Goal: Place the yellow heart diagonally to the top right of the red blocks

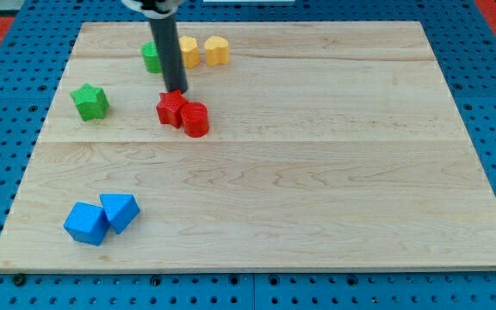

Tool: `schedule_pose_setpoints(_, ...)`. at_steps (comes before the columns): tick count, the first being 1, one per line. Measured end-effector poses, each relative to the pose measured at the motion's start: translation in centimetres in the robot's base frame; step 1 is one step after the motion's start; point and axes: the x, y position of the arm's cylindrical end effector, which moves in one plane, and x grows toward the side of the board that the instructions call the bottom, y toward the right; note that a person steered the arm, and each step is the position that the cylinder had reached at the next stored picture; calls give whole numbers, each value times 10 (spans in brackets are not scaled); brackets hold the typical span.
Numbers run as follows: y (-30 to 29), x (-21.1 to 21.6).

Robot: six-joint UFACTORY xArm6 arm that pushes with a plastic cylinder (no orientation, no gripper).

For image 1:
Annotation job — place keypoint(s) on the green cylinder block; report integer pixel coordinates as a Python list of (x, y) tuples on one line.
[(150, 56)]

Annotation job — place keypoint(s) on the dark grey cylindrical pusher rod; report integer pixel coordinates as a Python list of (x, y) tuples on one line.
[(165, 37)]

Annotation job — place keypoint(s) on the light wooden board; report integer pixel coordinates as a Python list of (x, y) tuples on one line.
[(332, 147)]

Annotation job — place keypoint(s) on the yellow heart block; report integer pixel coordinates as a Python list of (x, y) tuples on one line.
[(217, 51)]

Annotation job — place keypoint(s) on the red star block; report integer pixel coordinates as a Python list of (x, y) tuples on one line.
[(169, 108)]

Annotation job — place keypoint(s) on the blue cube block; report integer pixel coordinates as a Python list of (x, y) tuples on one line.
[(87, 223)]

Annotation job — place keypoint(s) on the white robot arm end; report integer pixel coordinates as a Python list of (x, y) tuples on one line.
[(154, 9)]

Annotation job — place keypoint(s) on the red cylinder block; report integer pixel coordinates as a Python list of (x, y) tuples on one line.
[(195, 119)]

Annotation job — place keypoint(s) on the yellow pentagon block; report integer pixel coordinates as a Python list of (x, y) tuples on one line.
[(190, 51)]

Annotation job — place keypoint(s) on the green star block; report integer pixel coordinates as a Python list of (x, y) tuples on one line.
[(90, 102)]

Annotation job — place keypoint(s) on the blue triangular prism block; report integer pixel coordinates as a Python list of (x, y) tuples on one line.
[(120, 209)]

